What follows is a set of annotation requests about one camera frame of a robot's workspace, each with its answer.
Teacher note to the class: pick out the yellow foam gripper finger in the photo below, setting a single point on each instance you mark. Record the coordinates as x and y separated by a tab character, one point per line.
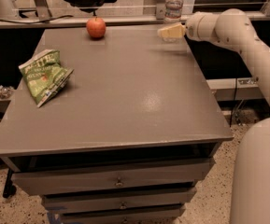
175	30

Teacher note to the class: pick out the clear plastic water bottle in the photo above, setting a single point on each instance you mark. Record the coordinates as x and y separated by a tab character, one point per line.
173	12

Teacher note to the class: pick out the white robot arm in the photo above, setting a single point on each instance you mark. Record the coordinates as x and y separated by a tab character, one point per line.
232	29

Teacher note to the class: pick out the grey metal railing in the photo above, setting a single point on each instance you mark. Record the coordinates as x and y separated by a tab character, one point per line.
70	22

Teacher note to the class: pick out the red apple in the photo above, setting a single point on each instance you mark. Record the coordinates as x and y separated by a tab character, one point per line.
96	27

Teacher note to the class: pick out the grey drawer cabinet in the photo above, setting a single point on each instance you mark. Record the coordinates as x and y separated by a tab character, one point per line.
131	98

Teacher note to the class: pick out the green chip bag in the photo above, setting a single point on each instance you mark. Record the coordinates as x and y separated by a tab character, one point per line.
44	75

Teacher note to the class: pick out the middle grey drawer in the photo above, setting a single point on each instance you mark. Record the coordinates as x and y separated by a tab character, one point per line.
120	200

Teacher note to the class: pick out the grey drawer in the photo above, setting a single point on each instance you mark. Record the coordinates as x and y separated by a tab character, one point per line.
124	216
120	200
113	176

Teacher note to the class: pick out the top grey drawer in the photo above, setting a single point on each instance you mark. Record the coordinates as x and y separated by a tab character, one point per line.
113	176

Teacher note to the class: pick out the crumpled clear plastic wrapper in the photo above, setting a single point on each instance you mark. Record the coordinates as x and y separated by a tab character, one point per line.
6	92

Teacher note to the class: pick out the bottom grey drawer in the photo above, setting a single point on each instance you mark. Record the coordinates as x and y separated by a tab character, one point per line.
124	216

